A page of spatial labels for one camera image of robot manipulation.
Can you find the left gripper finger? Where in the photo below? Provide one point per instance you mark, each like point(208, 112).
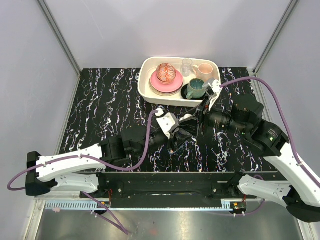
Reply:
point(185, 129)
point(174, 143)

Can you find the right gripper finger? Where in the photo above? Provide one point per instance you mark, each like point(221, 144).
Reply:
point(193, 114)
point(195, 128)

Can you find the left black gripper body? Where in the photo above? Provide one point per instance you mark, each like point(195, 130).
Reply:
point(156, 140)

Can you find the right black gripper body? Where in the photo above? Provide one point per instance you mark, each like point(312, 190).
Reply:
point(216, 118)

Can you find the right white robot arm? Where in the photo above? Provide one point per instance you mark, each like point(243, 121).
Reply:
point(300, 195)

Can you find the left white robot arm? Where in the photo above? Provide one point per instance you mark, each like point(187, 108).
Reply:
point(124, 152)

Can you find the black saucer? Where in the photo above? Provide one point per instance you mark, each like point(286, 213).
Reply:
point(184, 93)

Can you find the green ceramic mug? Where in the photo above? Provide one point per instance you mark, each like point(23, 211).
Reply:
point(195, 89)

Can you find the cream plate under pink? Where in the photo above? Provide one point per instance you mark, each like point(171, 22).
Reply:
point(163, 93)

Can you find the white rectangular dish tub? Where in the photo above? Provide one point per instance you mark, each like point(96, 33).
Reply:
point(150, 65)

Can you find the pink ceramic mug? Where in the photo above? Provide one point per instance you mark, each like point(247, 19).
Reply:
point(203, 71)

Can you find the clear drinking glass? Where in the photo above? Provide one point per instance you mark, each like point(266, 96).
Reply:
point(186, 67)

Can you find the orange patterned bowl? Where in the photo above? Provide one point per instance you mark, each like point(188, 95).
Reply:
point(165, 73)

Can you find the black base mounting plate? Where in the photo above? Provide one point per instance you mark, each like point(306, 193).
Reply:
point(167, 190)

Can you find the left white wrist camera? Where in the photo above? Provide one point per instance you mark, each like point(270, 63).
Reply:
point(167, 121)

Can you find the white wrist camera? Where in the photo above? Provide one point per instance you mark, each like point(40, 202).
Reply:
point(167, 121)
point(213, 90)

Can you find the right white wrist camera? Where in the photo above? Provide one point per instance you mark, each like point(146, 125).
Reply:
point(213, 90)

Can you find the white slotted cable duct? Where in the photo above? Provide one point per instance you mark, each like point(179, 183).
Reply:
point(75, 205)

